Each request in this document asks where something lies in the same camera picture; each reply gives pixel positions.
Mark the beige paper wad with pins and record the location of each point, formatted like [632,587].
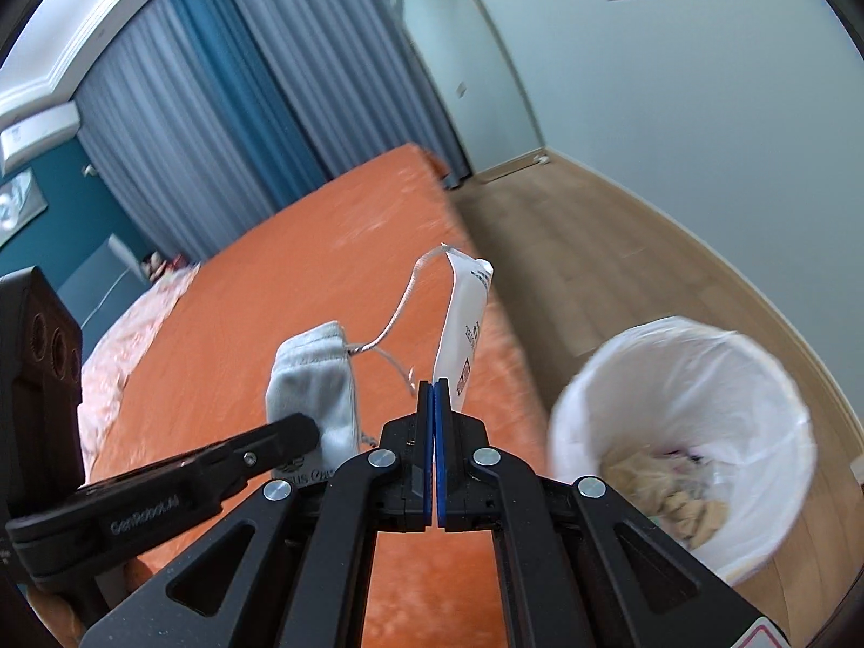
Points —
[648,486]

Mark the blue curtain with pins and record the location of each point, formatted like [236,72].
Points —
[250,81]

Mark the standing floor mirror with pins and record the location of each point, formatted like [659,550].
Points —
[466,74]

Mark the white red label packet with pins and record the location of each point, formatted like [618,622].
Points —
[462,324]

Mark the pink satin quilt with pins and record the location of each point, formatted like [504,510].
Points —
[128,351]

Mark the framed wall picture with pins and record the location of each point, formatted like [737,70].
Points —
[17,206]

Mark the grey curtain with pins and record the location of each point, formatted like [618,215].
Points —
[351,47]
[169,148]

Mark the small bedside items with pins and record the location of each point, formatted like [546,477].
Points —
[162,266]

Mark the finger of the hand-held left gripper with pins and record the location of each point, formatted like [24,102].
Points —
[175,486]

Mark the white lined trash bin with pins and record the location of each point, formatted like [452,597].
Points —
[756,405]

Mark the white air conditioner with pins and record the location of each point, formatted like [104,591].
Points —
[34,135]

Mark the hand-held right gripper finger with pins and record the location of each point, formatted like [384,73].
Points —
[440,459]
[425,459]

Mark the person's left hand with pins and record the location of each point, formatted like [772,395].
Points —
[67,617]

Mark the orange velvet bedspread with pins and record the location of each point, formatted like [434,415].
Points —
[304,270]

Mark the blue upholstered headboard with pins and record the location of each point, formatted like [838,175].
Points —
[94,283]

